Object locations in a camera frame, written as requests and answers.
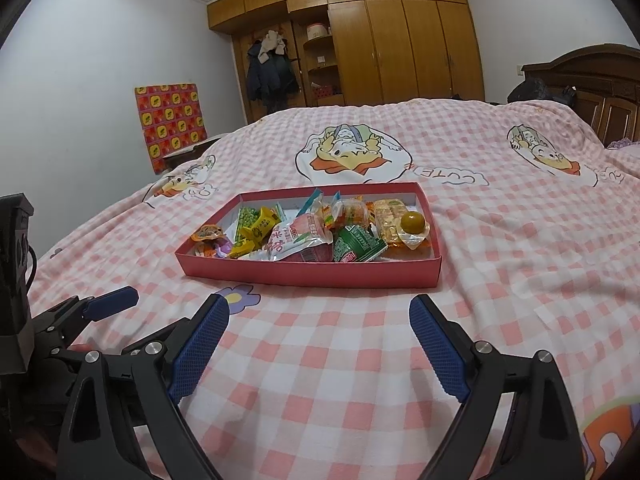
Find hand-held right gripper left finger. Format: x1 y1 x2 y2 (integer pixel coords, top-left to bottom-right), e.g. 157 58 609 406
57 294 231 480

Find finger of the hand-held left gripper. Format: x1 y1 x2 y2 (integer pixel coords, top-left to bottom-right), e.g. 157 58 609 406
32 286 139 348

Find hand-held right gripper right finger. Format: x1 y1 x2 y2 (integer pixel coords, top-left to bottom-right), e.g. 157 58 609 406
409 294 586 480

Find yellow candy packet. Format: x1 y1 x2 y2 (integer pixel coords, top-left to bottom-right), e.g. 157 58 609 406
227 237 258 259
239 206 281 243

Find red cardboard box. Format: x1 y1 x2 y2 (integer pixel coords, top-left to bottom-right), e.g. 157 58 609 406
174 182 443 291

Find brown round jelly pack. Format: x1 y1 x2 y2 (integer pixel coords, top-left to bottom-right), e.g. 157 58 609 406
397 211 432 252

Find green red-label snack packet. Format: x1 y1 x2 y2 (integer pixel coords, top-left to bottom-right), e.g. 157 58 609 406
331 223 388 264

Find wafer biscuit packet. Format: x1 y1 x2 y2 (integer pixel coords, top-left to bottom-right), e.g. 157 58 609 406
372 198 431 248

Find green pea packet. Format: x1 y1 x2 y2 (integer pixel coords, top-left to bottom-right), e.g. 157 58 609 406
236 203 261 231

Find pink drink pouch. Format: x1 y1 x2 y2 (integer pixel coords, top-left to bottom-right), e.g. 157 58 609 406
257 212 335 263

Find clear orange snack packet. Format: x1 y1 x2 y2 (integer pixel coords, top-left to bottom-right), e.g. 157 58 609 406
331 196 373 233

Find clear blue-edged snack packet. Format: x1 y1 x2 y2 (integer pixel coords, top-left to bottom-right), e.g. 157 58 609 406
300 187 337 226

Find pink checked printed blanket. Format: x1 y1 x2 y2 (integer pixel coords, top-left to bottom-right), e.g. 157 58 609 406
25 97 640 480

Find dark wooden stool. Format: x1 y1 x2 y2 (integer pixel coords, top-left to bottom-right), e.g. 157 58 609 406
161 132 236 173

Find black bag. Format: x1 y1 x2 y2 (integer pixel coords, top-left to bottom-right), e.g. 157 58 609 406
507 77 576 106

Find hanging dark jackets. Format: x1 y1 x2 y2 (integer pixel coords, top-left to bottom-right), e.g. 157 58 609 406
244 30 301 113

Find dark wooden headboard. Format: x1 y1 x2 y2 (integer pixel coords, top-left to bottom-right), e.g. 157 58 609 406
521 44 640 148

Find wooden wardrobe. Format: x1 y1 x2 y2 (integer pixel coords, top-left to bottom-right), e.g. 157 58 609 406
206 0 486 121

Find red patterned wall cloth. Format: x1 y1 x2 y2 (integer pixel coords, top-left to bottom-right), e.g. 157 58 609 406
134 82 207 176

